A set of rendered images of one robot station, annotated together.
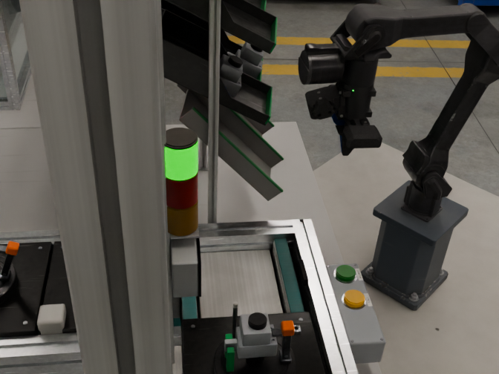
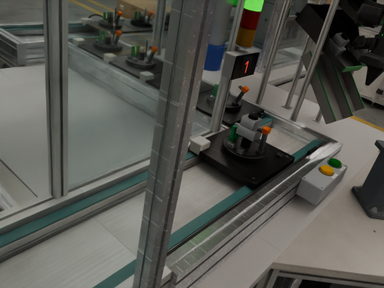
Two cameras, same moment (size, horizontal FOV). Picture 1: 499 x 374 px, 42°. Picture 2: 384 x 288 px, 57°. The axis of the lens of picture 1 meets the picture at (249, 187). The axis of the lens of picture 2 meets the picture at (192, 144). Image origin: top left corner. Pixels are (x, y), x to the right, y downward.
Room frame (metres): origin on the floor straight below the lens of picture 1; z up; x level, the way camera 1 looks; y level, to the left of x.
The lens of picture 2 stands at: (-0.09, -0.57, 1.49)
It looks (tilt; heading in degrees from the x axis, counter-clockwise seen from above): 29 degrees down; 44
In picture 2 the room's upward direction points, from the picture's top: 12 degrees clockwise
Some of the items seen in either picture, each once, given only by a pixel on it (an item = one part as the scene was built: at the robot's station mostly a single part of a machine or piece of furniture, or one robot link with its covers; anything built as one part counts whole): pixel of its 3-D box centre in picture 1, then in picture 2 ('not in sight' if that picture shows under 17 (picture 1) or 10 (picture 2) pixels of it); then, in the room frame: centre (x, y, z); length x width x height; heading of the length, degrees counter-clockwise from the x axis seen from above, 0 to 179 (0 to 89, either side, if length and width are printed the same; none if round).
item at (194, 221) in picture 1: (180, 212); (245, 36); (0.73, 0.10, 1.28); 0.05 x 0.05 x 0.05
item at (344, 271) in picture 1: (345, 274); (334, 163); (0.95, -0.20, 0.96); 0.04 x 0.04 x 0.02
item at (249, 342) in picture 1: (250, 333); (248, 123); (0.70, -0.02, 1.06); 0.08 x 0.04 x 0.07; 99
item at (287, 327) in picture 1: (281, 340); (261, 138); (0.71, -0.07, 1.04); 0.04 x 0.02 x 0.08; 99
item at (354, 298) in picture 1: (353, 300); (326, 171); (0.88, -0.22, 0.96); 0.04 x 0.04 x 0.02
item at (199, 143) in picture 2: not in sight; (199, 145); (0.59, 0.06, 0.97); 0.05 x 0.05 x 0.04; 9
